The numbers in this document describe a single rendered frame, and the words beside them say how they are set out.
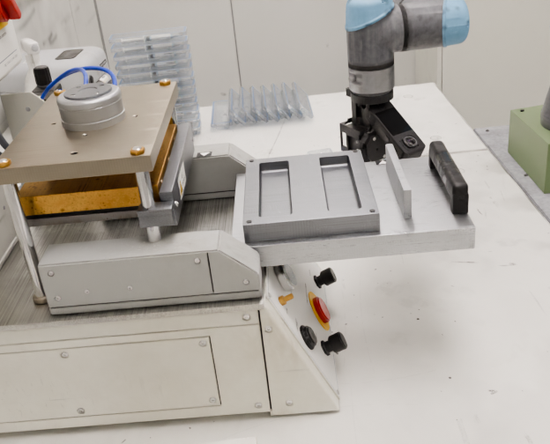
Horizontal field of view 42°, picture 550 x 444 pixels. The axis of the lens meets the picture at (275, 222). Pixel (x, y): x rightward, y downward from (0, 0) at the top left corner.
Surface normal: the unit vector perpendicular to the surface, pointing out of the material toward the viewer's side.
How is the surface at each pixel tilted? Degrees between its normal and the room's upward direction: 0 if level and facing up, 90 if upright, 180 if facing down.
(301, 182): 0
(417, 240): 90
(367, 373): 0
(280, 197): 0
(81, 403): 90
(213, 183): 90
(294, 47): 90
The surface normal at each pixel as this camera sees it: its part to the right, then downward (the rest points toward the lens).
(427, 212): -0.09, -0.88
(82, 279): 0.01, 0.47
